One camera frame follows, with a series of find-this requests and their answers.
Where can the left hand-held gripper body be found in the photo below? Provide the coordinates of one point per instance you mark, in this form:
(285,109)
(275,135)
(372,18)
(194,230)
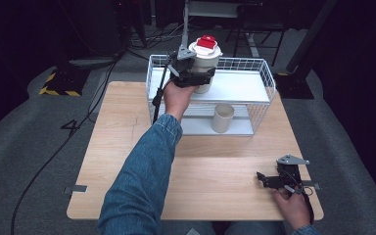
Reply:
(182,63)

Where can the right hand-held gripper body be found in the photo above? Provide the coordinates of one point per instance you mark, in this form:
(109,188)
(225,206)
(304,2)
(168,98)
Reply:
(290,171)

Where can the white lidded cup red label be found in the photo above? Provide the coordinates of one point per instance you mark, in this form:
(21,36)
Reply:
(205,58)

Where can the white paper cup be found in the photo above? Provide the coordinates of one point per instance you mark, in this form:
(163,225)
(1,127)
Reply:
(222,117)

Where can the person's right hand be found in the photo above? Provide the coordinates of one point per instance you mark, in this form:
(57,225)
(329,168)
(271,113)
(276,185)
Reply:
(292,205)

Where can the person's left hand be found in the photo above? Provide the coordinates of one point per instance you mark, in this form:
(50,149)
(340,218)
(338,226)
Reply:
(178,98)

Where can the grey tape strip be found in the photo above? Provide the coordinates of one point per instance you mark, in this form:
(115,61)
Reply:
(312,185)
(75,188)

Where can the black stand with base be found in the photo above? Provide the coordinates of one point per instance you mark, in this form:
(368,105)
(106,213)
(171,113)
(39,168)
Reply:
(295,81)

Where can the yellow black striped stand base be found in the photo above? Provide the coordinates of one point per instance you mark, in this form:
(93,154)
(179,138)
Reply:
(63,83)

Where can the white desk frame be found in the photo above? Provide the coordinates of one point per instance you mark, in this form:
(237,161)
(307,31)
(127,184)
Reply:
(209,9)

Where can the black metal chair frame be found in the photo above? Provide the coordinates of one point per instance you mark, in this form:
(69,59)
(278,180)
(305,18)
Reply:
(258,23)

